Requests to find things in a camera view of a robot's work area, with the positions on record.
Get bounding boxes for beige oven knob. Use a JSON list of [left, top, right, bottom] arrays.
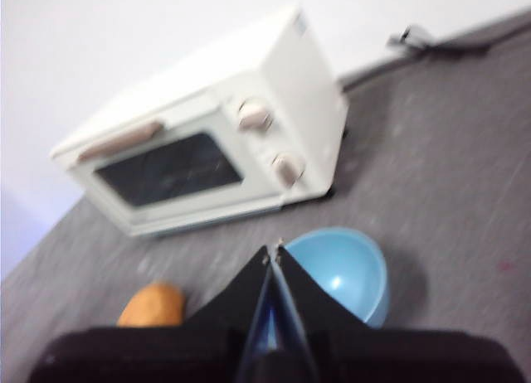
[[270, 151, 307, 186], [236, 97, 275, 132]]

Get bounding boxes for blue ribbed bowl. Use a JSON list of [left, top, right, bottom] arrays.
[[285, 227, 392, 329]]

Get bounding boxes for brown potato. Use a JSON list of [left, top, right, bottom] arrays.
[[117, 279, 186, 328]]

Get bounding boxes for black power cable with plug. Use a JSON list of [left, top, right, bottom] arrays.
[[342, 24, 493, 92]]

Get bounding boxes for metal crumb tray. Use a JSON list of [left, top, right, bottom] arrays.
[[132, 204, 287, 238]]

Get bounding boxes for glass oven door beige handle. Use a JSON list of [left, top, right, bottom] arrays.
[[49, 96, 287, 238]]

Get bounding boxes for cream toaster oven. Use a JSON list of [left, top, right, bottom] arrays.
[[48, 3, 349, 239]]

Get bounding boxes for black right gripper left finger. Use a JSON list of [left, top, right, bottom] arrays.
[[28, 244, 278, 383]]

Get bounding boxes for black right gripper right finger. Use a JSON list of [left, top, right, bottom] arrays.
[[273, 244, 520, 383]]

